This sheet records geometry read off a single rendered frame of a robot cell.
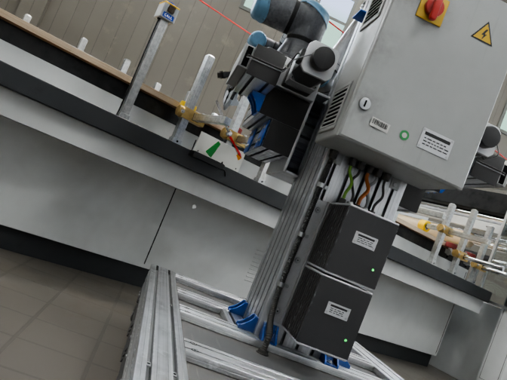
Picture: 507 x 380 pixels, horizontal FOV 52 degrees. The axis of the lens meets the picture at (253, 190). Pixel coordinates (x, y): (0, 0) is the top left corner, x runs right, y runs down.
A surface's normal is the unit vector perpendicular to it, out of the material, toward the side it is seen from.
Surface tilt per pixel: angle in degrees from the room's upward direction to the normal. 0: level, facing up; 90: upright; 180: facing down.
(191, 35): 90
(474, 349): 90
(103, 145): 90
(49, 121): 90
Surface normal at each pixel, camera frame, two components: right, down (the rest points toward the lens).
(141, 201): 0.54, 0.16
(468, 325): -0.76, -0.35
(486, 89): 0.14, -0.02
